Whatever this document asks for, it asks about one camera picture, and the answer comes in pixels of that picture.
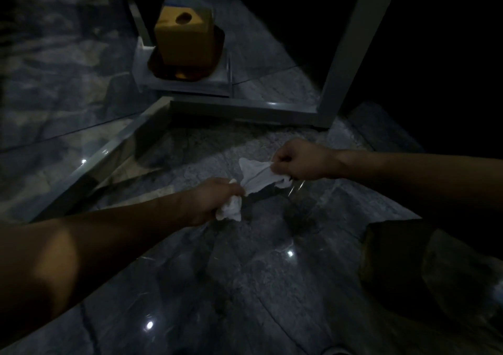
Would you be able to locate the person's right hand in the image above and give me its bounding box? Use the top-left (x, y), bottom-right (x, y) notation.
top-left (271, 138), bottom-right (347, 183)

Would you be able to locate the person's left hand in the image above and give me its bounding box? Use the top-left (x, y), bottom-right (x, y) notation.
top-left (183, 177), bottom-right (247, 229)

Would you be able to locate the white tissue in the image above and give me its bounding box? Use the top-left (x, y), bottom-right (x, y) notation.
top-left (237, 157), bottom-right (294, 195)
top-left (215, 178), bottom-right (243, 222)

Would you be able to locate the person's right forearm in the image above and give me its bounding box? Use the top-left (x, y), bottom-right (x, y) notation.
top-left (337, 149), bottom-right (503, 218)

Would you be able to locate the person's left forearm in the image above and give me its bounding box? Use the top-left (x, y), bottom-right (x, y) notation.
top-left (0, 193), bottom-right (197, 340)

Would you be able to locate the grey metal table frame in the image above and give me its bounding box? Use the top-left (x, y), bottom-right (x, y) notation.
top-left (23, 0), bottom-right (403, 224)

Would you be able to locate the golden pedestal block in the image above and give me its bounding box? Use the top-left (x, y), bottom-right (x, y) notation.
top-left (147, 6), bottom-right (225, 81)

